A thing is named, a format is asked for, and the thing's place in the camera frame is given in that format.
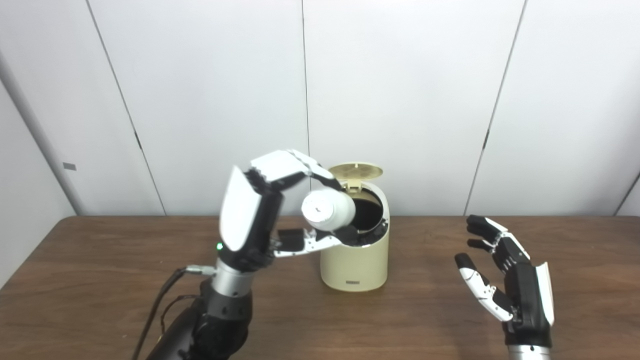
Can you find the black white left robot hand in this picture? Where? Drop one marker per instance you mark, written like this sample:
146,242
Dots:
242,215

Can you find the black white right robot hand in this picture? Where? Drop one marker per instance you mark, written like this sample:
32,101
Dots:
530,305

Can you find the small white plastic bottle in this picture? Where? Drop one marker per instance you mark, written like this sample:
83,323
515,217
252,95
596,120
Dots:
330,207

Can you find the cream round bin lid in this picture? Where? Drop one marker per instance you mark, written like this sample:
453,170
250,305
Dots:
356,171

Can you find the cream-colored round bin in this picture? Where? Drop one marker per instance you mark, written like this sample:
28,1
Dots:
355,265

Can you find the small gray wall tag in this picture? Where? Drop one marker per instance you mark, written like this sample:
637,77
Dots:
69,166

